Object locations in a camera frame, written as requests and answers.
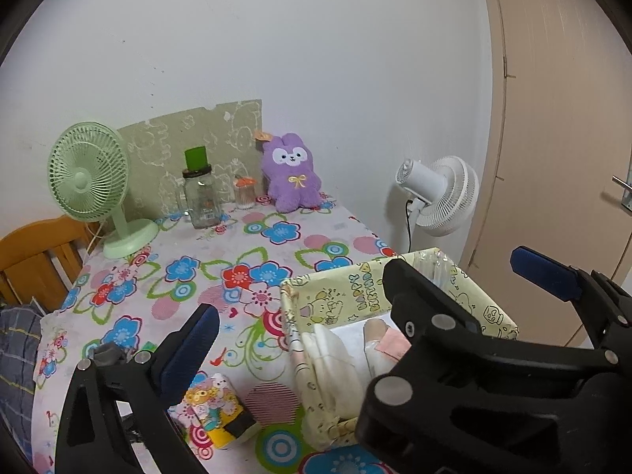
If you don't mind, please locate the grey sock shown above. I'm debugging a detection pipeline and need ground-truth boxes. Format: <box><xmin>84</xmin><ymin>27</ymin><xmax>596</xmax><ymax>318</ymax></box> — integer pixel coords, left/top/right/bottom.
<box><xmin>90</xmin><ymin>342</ymin><xmax>128</xmax><ymax>367</ymax></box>

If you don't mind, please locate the cartoon animal tissue pack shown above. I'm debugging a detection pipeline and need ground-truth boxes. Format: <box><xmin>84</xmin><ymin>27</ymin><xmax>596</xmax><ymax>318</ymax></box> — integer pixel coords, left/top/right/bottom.
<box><xmin>168</xmin><ymin>371</ymin><xmax>260</xmax><ymax>459</ymax></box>

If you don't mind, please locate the yellow cartoon storage box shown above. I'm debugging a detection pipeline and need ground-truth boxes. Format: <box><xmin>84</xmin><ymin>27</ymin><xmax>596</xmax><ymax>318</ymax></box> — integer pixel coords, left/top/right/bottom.
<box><xmin>278</xmin><ymin>246</ymin><xmax>521</xmax><ymax>453</ymax></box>

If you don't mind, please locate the white standing fan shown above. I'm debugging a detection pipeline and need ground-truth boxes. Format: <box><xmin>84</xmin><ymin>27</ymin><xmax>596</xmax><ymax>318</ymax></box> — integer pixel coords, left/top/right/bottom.
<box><xmin>395</xmin><ymin>155</ymin><xmax>480</xmax><ymax>237</ymax></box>

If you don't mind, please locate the floral tablecloth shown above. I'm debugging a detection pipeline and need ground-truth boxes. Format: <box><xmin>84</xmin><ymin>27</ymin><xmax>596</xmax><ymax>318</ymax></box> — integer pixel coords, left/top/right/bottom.
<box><xmin>31</xmin><ymin>199</ymin><xmax>391</xmax><ymax>473</ymax></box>

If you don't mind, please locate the beige door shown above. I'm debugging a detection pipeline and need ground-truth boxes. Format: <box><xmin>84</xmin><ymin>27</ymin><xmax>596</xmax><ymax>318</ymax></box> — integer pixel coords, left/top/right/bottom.
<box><xmin>461</xmin><ymin>0</ymin><xmax>631</xmax><ymax>347</ymax></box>

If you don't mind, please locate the plaid grey blanket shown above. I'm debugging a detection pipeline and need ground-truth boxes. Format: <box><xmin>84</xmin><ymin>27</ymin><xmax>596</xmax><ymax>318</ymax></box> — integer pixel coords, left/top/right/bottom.
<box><xmin>0</xmin><ymin>300</ymin><xmax>44</xmax><ymax>462</ymax></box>

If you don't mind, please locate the purple plush bunny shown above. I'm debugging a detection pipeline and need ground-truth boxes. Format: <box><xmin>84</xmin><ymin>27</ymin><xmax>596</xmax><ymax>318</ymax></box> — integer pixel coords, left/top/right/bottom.
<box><xmin>261</xmin><ymin>133</ymin><xmax>322</xmax><ymax>213</ymax></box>

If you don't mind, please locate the toothpick jar orange lid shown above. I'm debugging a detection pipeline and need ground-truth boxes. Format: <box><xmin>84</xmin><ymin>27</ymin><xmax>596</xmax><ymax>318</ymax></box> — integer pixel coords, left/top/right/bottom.
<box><xmin>233</xmin><ymin>177</ymin><xmax>256</xmax><ymax>210</ymax></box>

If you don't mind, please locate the glass mason jar mug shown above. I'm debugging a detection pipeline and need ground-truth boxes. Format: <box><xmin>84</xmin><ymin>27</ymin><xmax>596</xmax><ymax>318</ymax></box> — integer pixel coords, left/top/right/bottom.
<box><xmin>179</xmin><ymin>164</ymin><xmax>222</xmax><ymax>229</ymax></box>

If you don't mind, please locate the green desk fan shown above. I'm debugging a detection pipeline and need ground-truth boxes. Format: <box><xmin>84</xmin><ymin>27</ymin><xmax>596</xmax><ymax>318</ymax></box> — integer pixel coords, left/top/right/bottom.
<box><xmin>46</xmin><ymin>122</ymin><xmax>158</xmax><ymax>259</ymax></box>

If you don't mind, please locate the green cup on jar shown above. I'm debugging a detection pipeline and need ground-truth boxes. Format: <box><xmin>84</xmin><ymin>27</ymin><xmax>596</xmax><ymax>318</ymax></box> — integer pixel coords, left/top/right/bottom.
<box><xmin>184</xmin><ymin>146</ymin><xmax>208</xmax><ymax>171</ymax></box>

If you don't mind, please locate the green patterned cardboard sheet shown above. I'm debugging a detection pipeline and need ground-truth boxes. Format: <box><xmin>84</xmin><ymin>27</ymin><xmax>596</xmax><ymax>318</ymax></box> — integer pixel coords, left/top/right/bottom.
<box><xmin>119</xmin><ymin>100</ymin><xmax>262</xmax><ymax>219</ymax></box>

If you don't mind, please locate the white fan power cable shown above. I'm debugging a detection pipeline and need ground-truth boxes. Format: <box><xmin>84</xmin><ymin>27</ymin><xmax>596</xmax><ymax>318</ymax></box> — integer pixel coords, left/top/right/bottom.
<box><xmin>404</xmin><ymin>199</ymin><xmax>416</xmax><ymax>255</ymax></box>

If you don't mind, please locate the door handle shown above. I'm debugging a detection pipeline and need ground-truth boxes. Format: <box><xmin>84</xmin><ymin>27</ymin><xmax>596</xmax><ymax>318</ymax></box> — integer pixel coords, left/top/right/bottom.
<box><xmin>612</xmin><ymin>175</ymin><xmax>632</xmax><ymax>212</ymax></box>

